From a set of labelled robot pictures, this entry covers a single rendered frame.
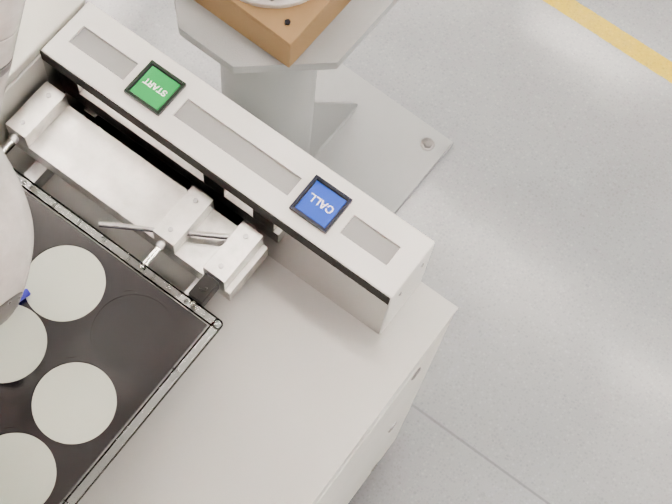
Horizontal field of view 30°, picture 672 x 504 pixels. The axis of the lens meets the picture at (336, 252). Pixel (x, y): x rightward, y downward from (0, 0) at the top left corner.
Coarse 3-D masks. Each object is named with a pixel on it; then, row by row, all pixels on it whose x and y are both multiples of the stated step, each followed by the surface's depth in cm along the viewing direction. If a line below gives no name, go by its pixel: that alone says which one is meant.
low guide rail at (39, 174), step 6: (36, 162) 165; (30, 168) 165; (36, 168) 165; (42, 168) 165; (24, 174) 165; (30, 174) 165; (36, 174) 165; (42, 174) 165; (48, 174) 167; (36, 180) 165; (42, 180) 166; (42, 186) 167
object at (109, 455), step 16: (208, 336) 153; (192, 352) 152; (160, 384) 151; (160, 400) 150; (144, 416) 149; (128, 432) 148; (112, 448) 147; (96, 464) 146; (96, 480) 146; (80, 496) 145
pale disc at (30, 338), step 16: (16, 320) 152; (32, 320) 152; (0, 336) 151; (16, 336) 151; (32, 336) 151; (0, 352) 150; (16, 352) 151; (32, 352) 151; (0, 368) 150; (16, 368) 150; (32, 368) 150
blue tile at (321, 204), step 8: (320, 184) 154; (312, 192) 154; (320, 192) 154; (328, 192) 154; (304, 200) 153; (312, 200) 153; (320, 200) 154; (328, 200) 154; (336, 200) 154; (344, 200) 154; (304, 208) 153; (312, 208) 153; (320, 208) 153; (328, 208) 153; (336, 208) 153; (312, 216) 153; (320, 216) 153; (328, 216) 153; (320, 224) 152; (328, 224) 153
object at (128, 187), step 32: (64, 128) 164; (96, 128) 164; (64, 160) 162; (96, 160) 163; (128, 160) 163; (96, 192) 161; (128, 192) 161; (160, 192) 162; (224, 224) 161; (192, 256) 159; (256, 256) 159
